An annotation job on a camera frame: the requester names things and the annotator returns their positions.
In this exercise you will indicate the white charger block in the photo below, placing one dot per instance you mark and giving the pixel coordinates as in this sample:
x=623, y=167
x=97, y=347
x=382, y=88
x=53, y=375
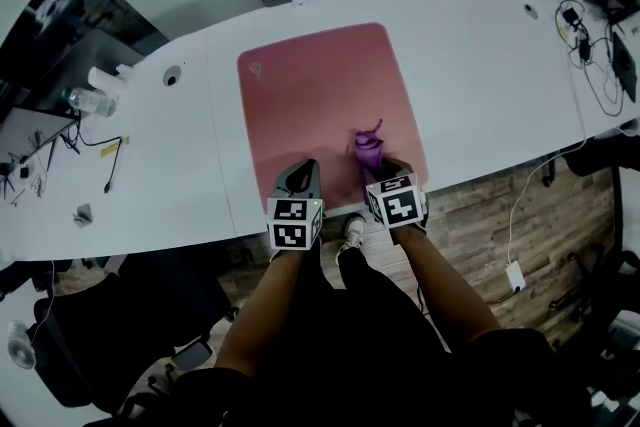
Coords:
x=515, y=276

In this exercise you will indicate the black tablet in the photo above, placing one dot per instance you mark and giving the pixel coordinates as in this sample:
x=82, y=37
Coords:
x=625, y=65

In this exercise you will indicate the black power adapter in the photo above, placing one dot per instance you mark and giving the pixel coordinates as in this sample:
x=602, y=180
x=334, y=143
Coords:
x=585, y=51
x=571, y=17
x=23, y=172

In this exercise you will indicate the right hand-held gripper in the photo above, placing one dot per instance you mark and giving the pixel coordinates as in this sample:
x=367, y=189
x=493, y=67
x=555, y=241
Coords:
x=397, y=202

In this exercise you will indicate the pink rectangular mat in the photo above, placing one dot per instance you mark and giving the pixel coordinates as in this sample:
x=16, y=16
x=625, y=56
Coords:
x=320, y=105

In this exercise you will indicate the person's black shirt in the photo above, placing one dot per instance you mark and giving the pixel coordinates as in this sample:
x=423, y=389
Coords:
x=375, y=365

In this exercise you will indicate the yellow label strip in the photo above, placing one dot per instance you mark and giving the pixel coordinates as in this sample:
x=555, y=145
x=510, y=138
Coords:
x=114, y=147

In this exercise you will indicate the person's left forearm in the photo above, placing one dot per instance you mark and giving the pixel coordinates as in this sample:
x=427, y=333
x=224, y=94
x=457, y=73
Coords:
x=260, y=310

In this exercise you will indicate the person's black trousers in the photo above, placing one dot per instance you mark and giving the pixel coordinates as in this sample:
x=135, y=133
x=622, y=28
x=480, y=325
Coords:
x=360, y=275

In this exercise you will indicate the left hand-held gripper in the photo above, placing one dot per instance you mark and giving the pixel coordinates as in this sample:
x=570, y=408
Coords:
x=290, y=217

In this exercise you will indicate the person's white shoe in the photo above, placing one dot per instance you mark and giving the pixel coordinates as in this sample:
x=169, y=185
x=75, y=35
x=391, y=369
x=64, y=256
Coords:
x=355, y=230

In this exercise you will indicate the white desk fan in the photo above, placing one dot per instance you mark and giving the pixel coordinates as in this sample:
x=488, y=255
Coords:
x=21, y=347

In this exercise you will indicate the small black tripod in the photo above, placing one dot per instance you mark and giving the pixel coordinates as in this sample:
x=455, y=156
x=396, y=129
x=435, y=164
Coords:
x=6, y=180

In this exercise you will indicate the purple cloth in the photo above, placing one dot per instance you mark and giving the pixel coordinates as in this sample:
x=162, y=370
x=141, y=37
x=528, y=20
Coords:
x=369, y=150

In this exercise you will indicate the person's right forearm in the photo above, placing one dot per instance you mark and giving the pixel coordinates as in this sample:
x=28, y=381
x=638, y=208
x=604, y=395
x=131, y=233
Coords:
x=445, y=280

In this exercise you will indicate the clear bottle green cap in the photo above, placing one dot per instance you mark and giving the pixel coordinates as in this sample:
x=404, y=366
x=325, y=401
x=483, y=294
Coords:
x=92, y=101

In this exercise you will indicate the crumpled grey tissue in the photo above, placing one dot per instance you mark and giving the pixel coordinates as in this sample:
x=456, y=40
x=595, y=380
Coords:
x=83, y=215

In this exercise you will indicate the black monitor stand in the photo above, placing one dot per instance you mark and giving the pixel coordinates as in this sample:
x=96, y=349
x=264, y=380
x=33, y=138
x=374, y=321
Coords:
x=60, y=147

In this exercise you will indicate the white paper roll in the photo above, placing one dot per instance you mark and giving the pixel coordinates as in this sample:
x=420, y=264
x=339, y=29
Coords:
x=105, y=79

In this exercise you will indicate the black pen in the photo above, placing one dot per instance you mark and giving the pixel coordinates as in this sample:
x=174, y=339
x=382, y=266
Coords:
x=18, y=197

